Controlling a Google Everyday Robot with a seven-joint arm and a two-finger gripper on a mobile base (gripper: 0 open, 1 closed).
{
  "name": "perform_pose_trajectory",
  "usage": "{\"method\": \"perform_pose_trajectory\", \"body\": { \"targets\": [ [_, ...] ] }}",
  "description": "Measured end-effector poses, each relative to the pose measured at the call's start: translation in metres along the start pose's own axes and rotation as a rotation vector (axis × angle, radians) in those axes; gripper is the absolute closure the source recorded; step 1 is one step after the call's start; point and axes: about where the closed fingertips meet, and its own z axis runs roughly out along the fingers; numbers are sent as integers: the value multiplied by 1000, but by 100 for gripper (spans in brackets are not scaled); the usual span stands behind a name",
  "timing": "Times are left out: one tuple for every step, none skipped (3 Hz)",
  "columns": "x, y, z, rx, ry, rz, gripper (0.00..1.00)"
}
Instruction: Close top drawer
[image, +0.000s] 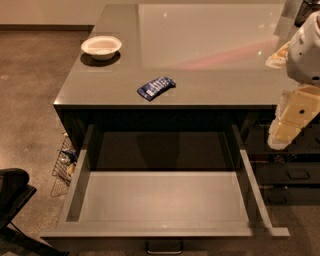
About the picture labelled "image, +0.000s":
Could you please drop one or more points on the right upper grey drawer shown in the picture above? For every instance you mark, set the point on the right upper grey drawer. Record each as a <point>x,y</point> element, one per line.
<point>307,142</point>

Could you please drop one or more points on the blue snack packet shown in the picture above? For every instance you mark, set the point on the blue snack packet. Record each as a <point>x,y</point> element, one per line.
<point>156,87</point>

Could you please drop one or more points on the grey drawer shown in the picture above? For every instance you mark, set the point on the grey drawer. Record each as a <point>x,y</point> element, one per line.
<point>163,192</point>
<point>307,142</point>
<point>291,196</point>
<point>288,173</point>

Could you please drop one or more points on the black office chair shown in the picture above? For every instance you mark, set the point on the black office chair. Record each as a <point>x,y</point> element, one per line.
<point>15,192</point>

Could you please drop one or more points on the wire mesh basket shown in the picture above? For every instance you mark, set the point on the wire mesh basket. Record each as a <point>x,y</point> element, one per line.
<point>64,167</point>

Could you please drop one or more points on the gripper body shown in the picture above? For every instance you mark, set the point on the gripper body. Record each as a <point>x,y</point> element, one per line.
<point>305,56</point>

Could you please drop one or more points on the dark mesh container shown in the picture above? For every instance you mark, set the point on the dark mesh container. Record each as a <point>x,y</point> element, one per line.
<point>306,9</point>

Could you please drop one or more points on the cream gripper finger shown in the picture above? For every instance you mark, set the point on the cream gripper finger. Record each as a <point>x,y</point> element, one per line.
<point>279,58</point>

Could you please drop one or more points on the grey counter cabinet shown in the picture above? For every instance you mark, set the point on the grey counter cabinet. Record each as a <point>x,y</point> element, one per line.
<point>215,53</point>

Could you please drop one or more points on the grey top drawer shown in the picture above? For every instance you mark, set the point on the grey top drawer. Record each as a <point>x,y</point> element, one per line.
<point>163,192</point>

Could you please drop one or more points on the right middle grey drawer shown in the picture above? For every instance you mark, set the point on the right middle grey drawer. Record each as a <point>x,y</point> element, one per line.
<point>288,173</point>

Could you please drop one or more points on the white paper bowl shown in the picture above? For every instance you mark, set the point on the white paper bowl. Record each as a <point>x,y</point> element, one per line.
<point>101,48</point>

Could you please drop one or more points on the right lower grey drawer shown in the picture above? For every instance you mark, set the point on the right lower grey drawer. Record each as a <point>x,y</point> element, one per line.
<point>291,196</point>

